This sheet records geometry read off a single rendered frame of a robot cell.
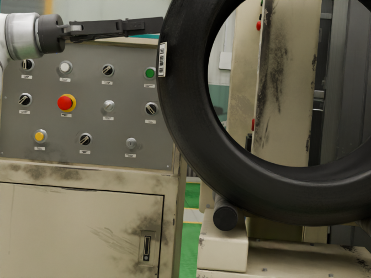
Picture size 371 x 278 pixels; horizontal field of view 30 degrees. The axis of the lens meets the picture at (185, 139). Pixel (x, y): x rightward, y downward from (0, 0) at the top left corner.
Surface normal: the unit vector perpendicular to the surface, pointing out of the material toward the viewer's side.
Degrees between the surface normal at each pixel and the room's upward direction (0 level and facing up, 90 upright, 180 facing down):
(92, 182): 90
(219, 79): 90
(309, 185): 101
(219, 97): 90
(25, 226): 90
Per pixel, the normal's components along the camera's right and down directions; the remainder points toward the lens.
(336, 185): -0.03, 0.23
